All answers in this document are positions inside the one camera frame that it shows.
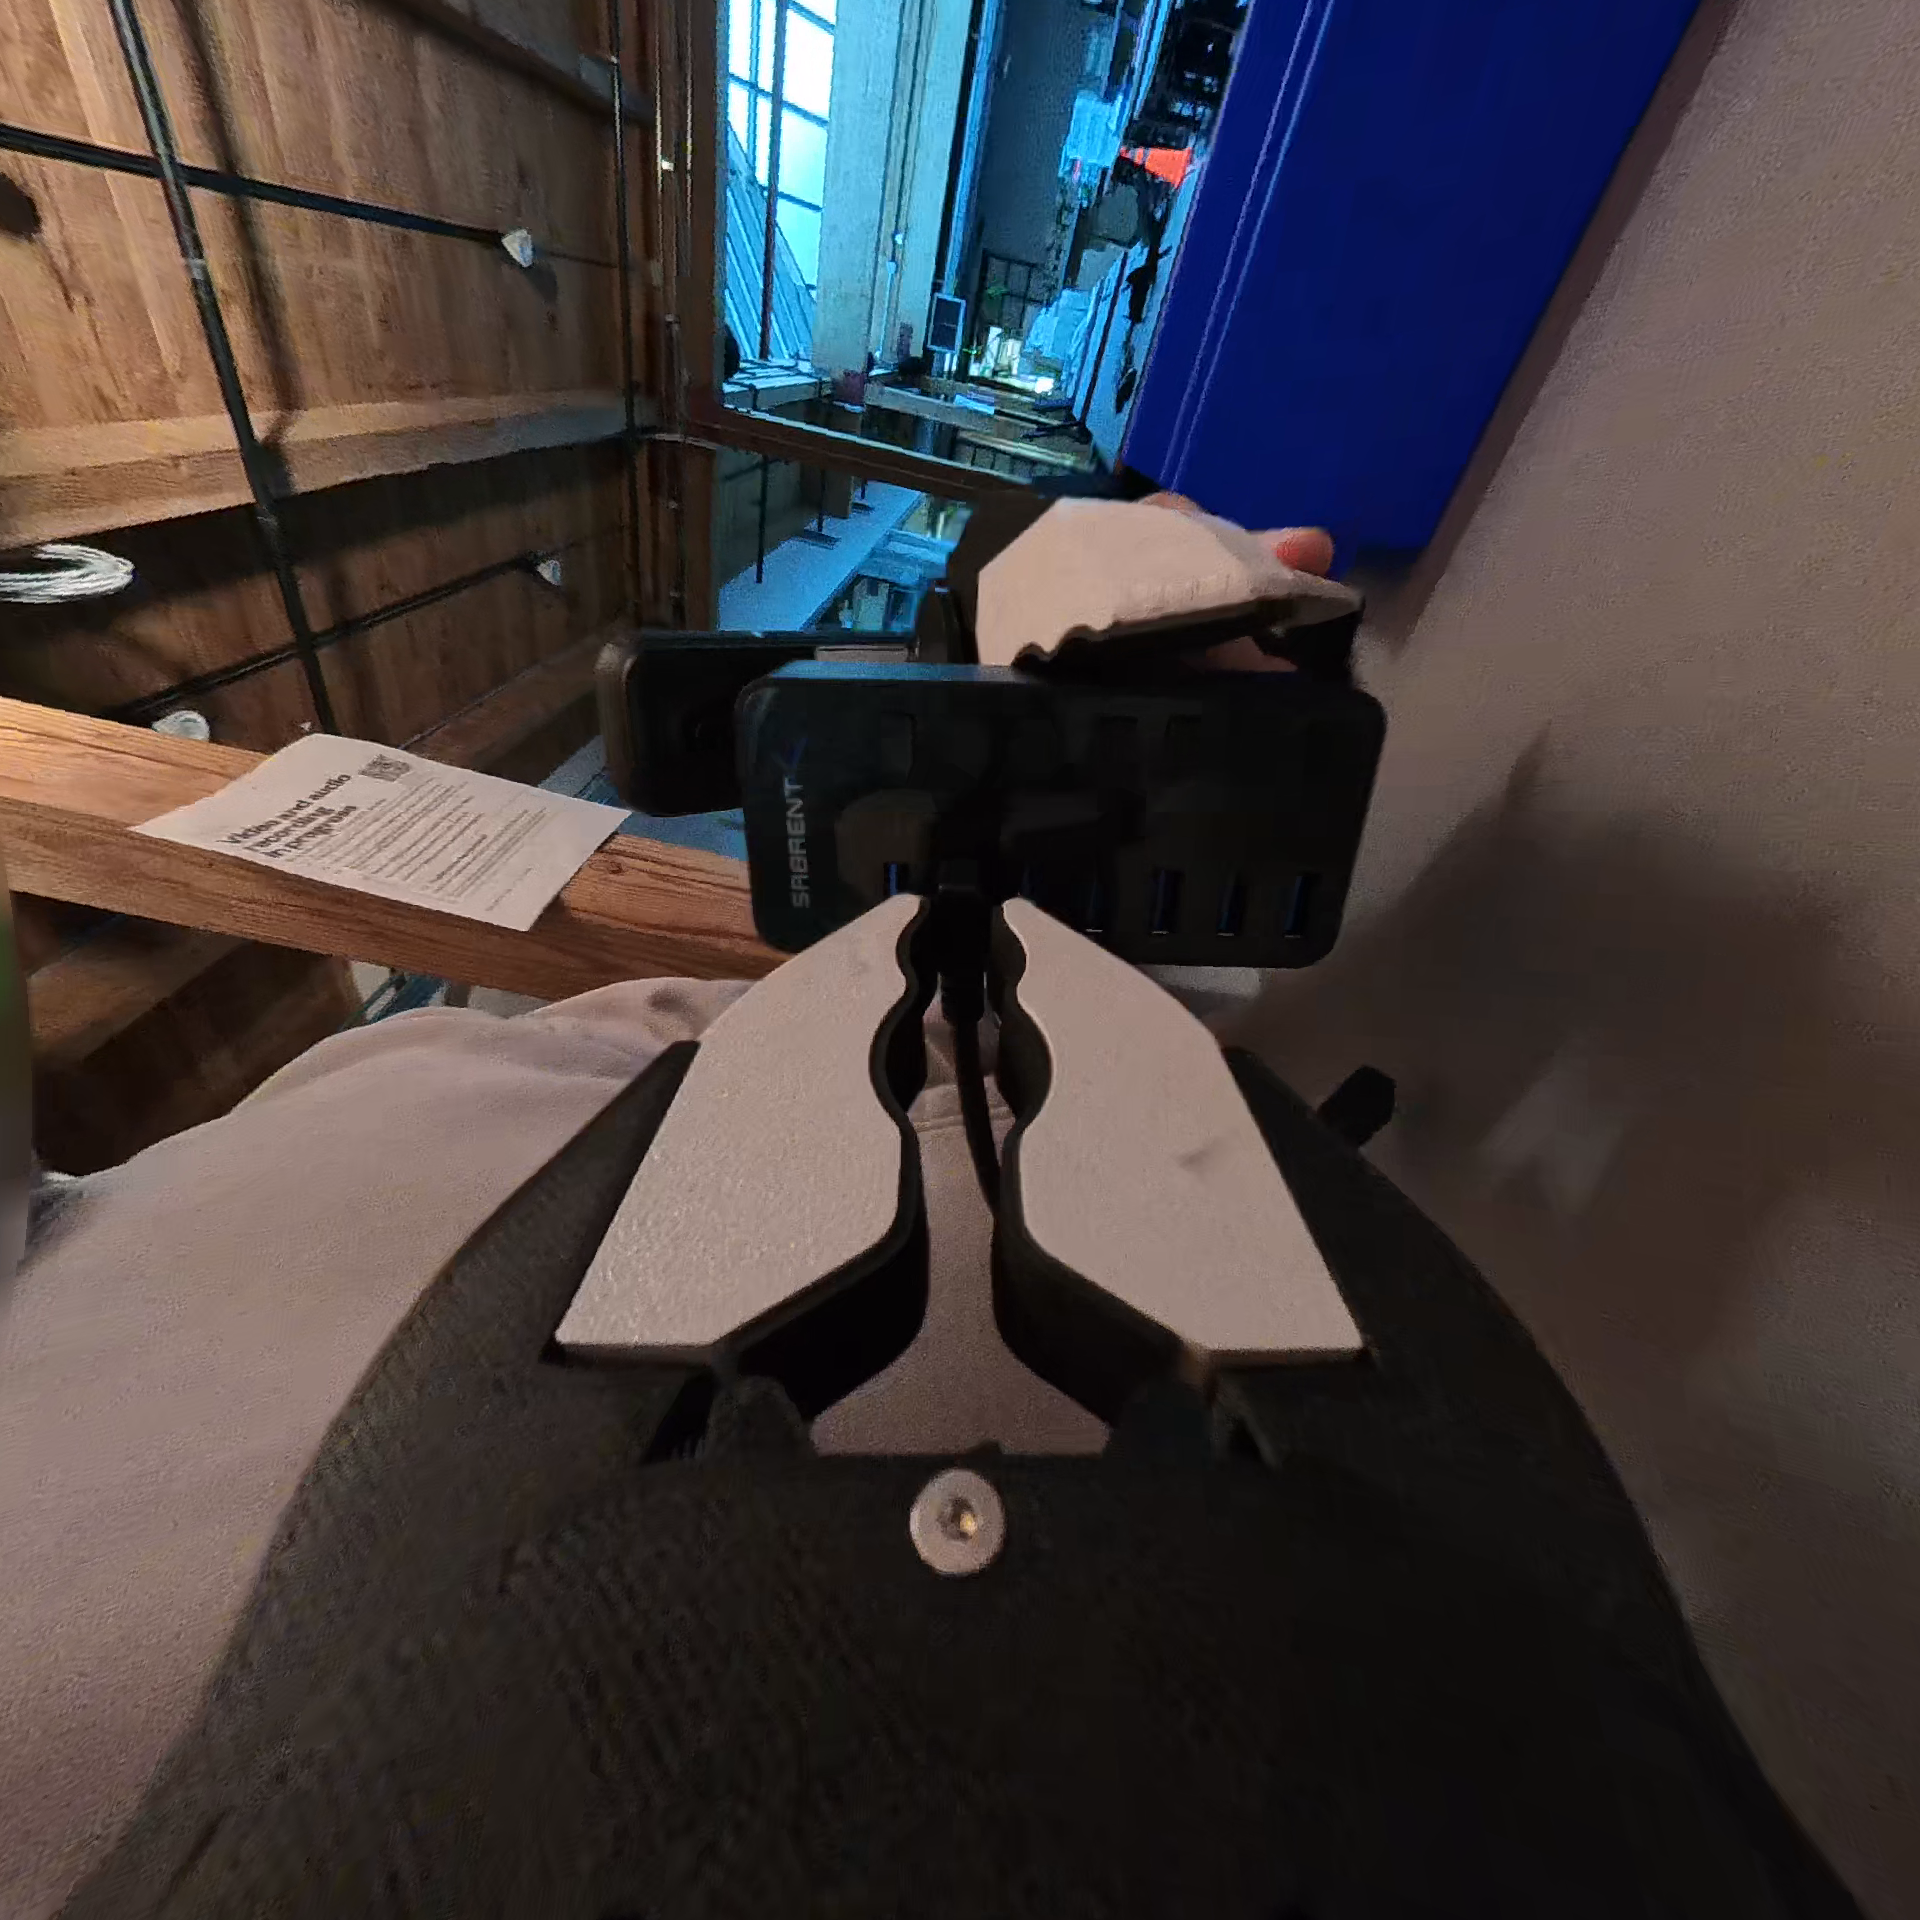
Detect wooden beam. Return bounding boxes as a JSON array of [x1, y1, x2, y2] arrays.
[[0, 701, 791, 1005]]

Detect blue plastic bin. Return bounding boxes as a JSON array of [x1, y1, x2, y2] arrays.
[[1127, 0, 1705, 577]]

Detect wooden workbench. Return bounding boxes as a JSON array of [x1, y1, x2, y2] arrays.
[[864, 377, 1092, 455]]

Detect white cable coil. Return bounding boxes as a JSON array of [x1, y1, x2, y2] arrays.
[[0, 542, 139, 605]]

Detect white printed paper notice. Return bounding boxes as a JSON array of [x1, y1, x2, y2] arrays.
[[131, 729, 633, 932]]

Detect large black usb hub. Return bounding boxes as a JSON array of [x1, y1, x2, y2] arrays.
[[736, 666, 1389, 967]]

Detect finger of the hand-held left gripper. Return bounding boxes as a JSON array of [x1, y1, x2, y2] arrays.
[[972, 498, 1368, 668]]

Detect black usb cable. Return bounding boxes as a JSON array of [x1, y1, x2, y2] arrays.
[[919, 853, 1025, 1216]]

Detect large paned window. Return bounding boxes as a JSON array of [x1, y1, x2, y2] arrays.
[[725, 0, 844, 364]]

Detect person's grey sweatshirt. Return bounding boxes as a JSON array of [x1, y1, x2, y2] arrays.
[[0, 977, 962, 1920]]

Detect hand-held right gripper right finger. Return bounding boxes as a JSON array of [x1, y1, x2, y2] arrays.
[[990, 896, 1368, 1473]]

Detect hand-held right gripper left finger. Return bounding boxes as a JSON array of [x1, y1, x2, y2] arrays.
[[551, 896, 932, 1464]]

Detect long black metal rod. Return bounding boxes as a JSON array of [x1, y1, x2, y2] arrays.
[[116, 0, 346, 739]]

